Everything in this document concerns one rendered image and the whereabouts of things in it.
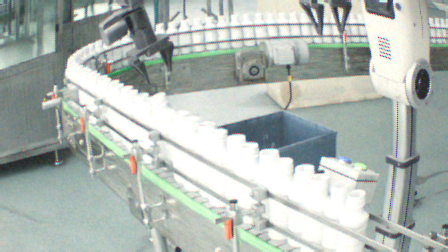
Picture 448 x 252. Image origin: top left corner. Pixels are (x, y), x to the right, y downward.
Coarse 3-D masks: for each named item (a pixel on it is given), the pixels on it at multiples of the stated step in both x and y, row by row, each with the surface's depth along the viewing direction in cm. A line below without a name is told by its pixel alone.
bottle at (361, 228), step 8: (352, 192) 110; (360, 192) 110; (352, 200) 107; (360, 200) 107; (352, 208) 107; (360, 208) 108; (344, 216) 109; (352, 216) 108; (360, 216) 108; (368, 216) 109; (344, 224) 108; (352, 224) 107; (360, 224) 107; (360, 232) 108; (344, 240) 109; (352, 240) 108; (336, 248) 112; (344, 248) 109; (352, 248) 109; (360, 248) 109
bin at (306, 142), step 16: (288, 112) 233; (224, 128) 226; (240, 128) 229; (256, 128) 232; (272, 128) 235; (288, 128) 235; (304, 128) 226; (320, 128) 218; (272, 144) 237; (288, 144) 237; (304, 144) 204; (320, 144) 208; (336, 144) 212; (304, 160) 206; (320, 160) 210
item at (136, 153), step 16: (64, 80) 241; (96, 112) 204; (160, 160) 168; (144, 192) 168; (160, 192) 169; (256, 192) 128; (144, 208) 168; (256, 208) 129; (224, 224) 127; (240, 224) 127; (256, 224) 131
